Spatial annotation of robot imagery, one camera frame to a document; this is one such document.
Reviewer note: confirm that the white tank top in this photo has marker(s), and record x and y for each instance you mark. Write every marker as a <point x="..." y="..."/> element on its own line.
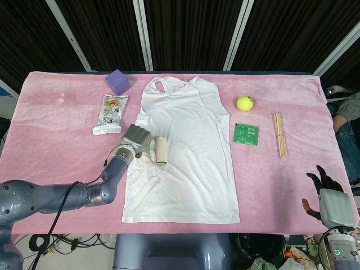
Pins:
<point x="185" y="168"/>

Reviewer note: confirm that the green small packet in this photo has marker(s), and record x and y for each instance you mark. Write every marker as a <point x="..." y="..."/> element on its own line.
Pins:
<point x="246" y="134"/>

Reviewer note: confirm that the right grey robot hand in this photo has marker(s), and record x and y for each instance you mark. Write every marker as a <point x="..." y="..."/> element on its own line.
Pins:
<point x="336" y="205"/>

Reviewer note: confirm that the silver snack packet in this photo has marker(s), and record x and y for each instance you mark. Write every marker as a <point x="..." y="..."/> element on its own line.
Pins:
<point x="111" y="112"/>

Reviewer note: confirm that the white frame bar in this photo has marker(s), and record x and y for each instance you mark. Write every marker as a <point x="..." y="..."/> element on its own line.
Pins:
<point x="69" y="35"/>
<point x="238" y="35"/>
<point x="143" y="35"/>
<point x="336" y="52"/>

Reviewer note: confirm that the pink table cloth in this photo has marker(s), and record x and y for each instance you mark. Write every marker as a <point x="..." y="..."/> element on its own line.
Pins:
<point x="56" y="112"/>

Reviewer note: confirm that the blue-grey robot torso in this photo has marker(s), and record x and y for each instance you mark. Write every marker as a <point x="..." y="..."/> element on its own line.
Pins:
<point x="171" y="251"/>

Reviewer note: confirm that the bundle of wooden sticks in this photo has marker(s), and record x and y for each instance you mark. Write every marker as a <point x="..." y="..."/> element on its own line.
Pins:
<point x="279" y="135"/>

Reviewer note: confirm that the black waste bin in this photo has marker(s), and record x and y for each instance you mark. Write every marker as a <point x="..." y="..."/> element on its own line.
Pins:
<point x="260" y="247"/>

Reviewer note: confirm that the green patterned cloth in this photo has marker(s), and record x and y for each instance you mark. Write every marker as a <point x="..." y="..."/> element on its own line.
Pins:
<point x="263" y="265"/>

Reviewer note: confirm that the yellow tennis ball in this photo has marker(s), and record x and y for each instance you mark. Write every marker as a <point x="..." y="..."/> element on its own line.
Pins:
<point x="245" y="103"/>

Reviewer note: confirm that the person in grey jacket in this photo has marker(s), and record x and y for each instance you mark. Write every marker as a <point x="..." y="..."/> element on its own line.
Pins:
<point x="347" y="132"/>

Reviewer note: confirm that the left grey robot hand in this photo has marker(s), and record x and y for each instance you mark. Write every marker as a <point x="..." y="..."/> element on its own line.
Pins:
<point x="136" y="137"/>

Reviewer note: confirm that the purple foam cube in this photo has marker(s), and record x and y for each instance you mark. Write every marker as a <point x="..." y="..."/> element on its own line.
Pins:
<point x="118" y="82"/>

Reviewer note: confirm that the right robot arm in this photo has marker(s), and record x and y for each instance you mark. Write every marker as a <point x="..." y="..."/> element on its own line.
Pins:
<point x="344" y="250"/>

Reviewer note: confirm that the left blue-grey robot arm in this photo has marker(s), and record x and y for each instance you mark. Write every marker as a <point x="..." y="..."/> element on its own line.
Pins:
<point x="64" y="197"/>

